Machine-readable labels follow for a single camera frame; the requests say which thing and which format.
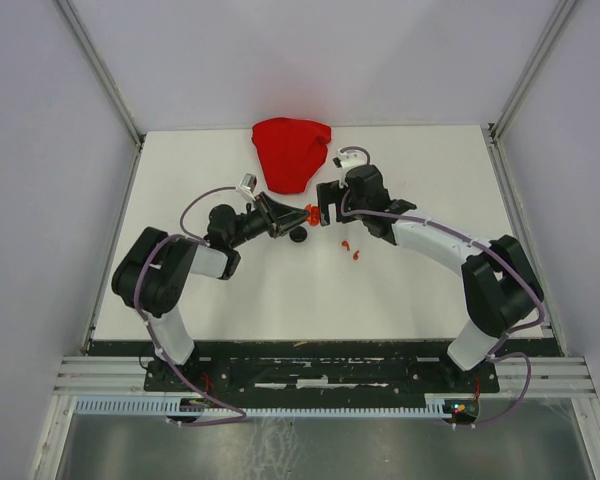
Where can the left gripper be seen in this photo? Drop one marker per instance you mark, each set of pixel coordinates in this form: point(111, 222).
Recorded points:
point(271, 210)

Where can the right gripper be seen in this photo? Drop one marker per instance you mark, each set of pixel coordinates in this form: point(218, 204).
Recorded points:
point(327, 194)

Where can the orange earbud charging case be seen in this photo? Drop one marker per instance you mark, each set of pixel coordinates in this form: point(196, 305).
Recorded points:
point(314, 215)

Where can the black earbud charging case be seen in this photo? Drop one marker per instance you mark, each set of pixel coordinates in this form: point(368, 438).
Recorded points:
point(298, 234)

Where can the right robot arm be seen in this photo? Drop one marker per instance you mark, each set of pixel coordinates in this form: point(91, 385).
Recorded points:
point(502, 292)

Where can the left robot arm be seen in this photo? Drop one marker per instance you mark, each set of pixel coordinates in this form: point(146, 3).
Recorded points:
point(152, 276)

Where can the red cloth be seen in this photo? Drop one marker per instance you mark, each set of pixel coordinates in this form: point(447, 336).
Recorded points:
point(290, 152)

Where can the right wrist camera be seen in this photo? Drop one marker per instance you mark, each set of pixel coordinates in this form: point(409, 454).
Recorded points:
point(351, 157)

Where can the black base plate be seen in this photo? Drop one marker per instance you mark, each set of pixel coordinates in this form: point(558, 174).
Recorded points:
point(301, 373)

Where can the right aluminium frame post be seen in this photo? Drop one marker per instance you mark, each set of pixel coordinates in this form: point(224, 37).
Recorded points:
point(547, 42)

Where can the aluminium frame post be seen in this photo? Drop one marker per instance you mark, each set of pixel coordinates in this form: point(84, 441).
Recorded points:
point(547, 42)
point(79, 32)

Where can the white cable duct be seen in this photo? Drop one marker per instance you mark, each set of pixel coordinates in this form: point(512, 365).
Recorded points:
point(179, 406)

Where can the left aluminium frame post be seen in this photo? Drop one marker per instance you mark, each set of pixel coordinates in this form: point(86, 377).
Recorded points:
point(79, 32)

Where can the aluminium front rail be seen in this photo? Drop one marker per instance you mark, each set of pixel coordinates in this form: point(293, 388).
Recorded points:
point(566, 377)

